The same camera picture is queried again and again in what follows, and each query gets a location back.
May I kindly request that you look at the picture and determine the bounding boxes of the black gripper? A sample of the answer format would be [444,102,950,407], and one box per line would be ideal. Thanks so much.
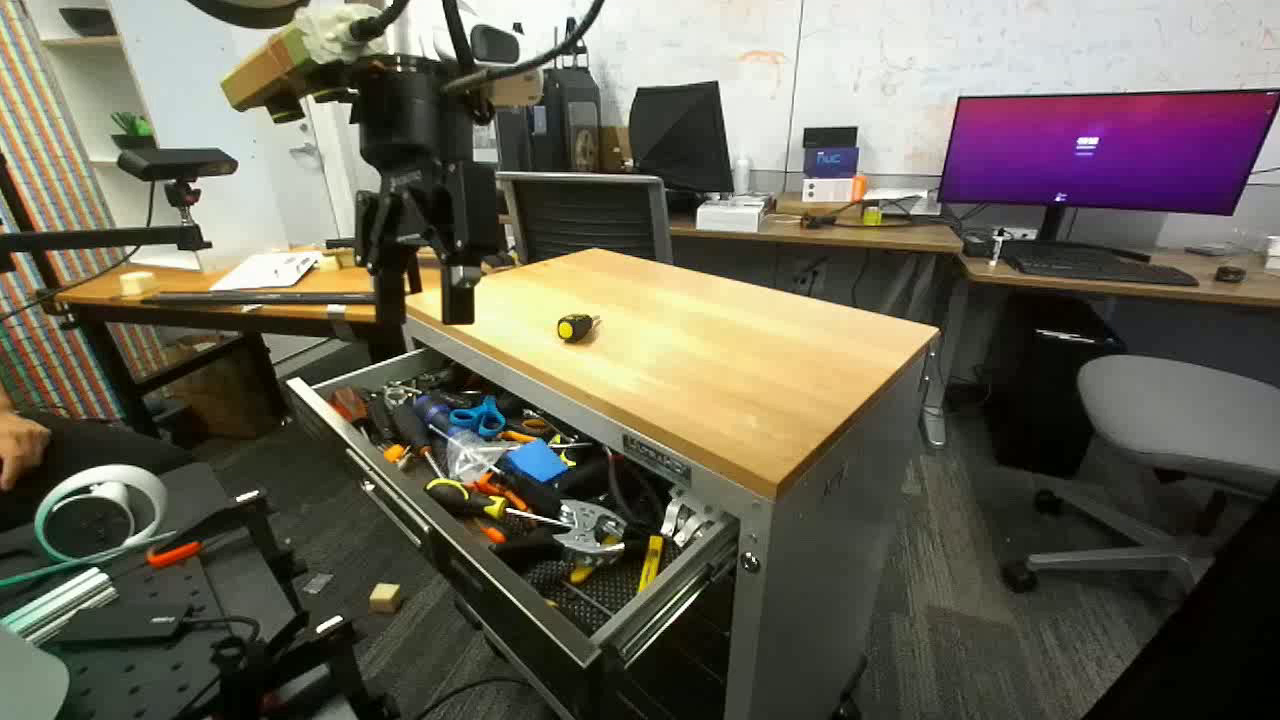
[351,58,506,336]

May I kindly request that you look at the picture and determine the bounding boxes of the black yellow stubby screwdriver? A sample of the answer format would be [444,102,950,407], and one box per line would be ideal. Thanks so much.
[552,310,601,348]

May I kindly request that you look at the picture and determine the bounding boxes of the grey cabinet tool drawer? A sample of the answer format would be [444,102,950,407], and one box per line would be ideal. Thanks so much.
[283,348,745,672]

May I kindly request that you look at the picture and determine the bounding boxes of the yellow black long screwdriver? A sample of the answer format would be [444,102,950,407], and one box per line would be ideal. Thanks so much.
[423,478,511,528]

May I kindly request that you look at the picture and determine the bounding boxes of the white drawer item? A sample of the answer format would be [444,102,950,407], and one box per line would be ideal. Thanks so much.
[656,491,721,551]

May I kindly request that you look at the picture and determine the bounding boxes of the bare person hand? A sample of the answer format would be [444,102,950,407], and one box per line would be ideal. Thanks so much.
[0,405,58,498]

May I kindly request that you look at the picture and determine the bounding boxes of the blue plastic clamp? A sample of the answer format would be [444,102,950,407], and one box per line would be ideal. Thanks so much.
[444,394,511,446]

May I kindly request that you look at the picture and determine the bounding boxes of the black metal bar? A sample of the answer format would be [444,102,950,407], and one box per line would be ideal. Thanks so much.
[131,289,393,310]

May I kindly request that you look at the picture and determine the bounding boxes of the white paper sheets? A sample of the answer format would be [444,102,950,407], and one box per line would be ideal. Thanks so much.
[208,249,326,299]

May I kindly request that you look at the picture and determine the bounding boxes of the dark mesh office chair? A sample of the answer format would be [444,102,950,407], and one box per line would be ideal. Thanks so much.
[498,167,678,269]

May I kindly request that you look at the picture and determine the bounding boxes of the blue plastic box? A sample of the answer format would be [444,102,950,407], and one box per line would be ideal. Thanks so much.
[506,438,576,491]

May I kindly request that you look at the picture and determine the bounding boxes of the brown cardboard box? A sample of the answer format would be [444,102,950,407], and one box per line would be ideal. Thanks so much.
[170,336,289,446]

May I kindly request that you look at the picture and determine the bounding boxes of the black computer case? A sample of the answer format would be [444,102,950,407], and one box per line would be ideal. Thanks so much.
[498,58,605,176]

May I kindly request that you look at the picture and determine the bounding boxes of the grey tool cabinet wood top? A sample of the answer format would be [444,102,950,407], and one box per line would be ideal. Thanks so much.
[396,243,943,720]

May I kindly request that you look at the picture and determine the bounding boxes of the silver pliers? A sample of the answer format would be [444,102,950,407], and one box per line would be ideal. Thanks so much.
[552,491,631,560]

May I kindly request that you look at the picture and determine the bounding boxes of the black turned monitor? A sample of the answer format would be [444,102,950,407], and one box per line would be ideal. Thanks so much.
[630,75,736,204]

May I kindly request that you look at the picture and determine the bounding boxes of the white flat box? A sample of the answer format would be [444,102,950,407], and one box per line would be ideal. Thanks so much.
[691,191,771,235]

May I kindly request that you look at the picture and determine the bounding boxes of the small green plant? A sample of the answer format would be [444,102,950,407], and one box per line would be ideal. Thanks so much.
[108,107,161,152]

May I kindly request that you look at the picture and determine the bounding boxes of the colourful striped fabric panel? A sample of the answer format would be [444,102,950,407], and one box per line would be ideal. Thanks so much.
[0,0,181,423]

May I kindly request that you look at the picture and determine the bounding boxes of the wooden desk grey legs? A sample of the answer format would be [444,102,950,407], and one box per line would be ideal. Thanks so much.
[663,212,967,452]

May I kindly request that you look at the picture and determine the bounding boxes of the orange white small box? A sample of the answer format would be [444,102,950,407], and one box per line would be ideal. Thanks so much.
[802,172,874,208]

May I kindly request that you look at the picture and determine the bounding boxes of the dark blue box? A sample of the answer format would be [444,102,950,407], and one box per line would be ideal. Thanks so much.
[802,123,863,185]

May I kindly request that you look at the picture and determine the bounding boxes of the black item on shelf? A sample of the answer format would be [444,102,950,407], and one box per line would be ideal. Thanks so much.
[58,4,119,41]

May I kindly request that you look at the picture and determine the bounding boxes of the black breadboard platform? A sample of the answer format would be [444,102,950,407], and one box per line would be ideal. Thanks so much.
[0,457,369,720]

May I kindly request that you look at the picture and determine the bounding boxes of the silver aluminium bar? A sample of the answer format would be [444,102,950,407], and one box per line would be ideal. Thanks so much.
[0,565,124,651]

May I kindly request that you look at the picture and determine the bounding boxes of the white power strip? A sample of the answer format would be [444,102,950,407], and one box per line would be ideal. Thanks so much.
[863,190,943,225]

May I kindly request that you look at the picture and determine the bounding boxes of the grey rounded object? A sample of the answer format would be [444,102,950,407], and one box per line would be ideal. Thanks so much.
[0,620,71,720]

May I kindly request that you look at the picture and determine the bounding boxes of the black computer tower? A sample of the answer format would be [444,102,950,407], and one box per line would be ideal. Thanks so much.
[992,294,1126,480]

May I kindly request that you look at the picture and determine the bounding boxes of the black computer keyboard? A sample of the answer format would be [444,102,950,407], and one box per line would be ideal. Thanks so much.
[1002,243,1205,294]

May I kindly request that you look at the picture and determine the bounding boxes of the purple screen computer monitor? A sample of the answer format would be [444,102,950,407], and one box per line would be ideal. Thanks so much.
[937,90,1280,251]

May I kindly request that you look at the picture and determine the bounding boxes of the wooden monitor desk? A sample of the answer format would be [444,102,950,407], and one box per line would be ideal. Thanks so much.
[958,249,1280,394]

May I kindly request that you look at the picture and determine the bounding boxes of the grey office chair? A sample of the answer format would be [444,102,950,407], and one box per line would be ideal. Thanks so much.
[1002,351,1280,601]

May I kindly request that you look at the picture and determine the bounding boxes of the black foreground panel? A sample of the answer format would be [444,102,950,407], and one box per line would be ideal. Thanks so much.
[1084,484,1280,720]

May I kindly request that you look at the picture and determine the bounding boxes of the wooden desk black frame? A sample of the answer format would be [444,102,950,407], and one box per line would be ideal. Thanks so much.
[54,258,444,434]

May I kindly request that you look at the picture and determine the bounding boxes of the wooden wrist mount plate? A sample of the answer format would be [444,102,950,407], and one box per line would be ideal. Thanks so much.
[217,30,545,120]

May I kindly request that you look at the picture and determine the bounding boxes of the black stereo camera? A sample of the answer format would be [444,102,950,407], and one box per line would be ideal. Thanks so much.
[117,144,243,190]

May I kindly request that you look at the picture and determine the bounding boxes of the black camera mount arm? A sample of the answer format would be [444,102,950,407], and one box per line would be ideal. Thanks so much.
[0,152,217,322]

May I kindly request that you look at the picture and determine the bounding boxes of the white round ring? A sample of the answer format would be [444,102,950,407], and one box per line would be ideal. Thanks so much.
[32,461,171,573]

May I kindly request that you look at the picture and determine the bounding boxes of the yellow handled pliers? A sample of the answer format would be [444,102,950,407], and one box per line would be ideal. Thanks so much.
[630,528,674,601]

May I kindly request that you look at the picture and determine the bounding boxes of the orange handled tool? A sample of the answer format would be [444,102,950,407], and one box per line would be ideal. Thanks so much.
[140,535,213,576]

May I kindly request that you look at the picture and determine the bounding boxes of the white wall shelf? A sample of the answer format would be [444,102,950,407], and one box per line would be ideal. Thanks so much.
[24,0,161,218]

